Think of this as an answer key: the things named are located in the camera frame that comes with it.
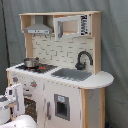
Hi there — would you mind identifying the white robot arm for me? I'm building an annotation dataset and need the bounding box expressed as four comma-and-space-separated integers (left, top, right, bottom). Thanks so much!
0, 83, 37, 128

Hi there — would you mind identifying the right stove knob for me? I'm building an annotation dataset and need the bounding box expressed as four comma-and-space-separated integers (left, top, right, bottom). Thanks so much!
30, 81, 37, 88

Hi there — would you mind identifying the grey sink basin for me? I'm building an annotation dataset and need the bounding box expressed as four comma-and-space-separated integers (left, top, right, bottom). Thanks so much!
52, 68, 92, 81

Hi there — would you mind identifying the silver cooking pot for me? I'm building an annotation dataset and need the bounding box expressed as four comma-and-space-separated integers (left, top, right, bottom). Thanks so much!
24, 57, 39, 68

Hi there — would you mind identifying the white microwave door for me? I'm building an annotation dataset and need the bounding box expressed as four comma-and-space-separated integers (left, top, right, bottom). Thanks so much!
53, 14, 92, 41

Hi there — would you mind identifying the wooden toy kitchen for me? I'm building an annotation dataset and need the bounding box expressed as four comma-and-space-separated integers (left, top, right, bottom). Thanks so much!
7, 11, 114, 128

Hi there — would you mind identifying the black faucet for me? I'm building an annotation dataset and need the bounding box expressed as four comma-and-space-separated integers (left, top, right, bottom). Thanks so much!
75, 51, 93, 70

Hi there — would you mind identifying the left stove knob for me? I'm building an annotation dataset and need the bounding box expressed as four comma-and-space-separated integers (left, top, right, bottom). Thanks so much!
13, 77, 18, 83

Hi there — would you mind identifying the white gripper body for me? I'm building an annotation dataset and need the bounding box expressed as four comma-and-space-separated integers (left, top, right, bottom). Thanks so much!
5, 83, 25, 117

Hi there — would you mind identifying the white cabinet door with dispenser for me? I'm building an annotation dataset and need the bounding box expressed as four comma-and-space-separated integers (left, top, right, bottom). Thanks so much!
45, 82, 82, 128

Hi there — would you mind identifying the black stovetop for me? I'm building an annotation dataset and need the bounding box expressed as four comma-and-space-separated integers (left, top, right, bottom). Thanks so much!
18, 64, 55, 73

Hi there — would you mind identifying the grey range hood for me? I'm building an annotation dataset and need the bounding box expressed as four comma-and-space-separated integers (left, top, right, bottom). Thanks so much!
24, 16, 53, 34

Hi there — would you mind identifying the stove knob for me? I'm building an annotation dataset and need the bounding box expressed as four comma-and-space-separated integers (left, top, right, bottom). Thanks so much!
30, 81, 37, 88
13, 77, 18, 83

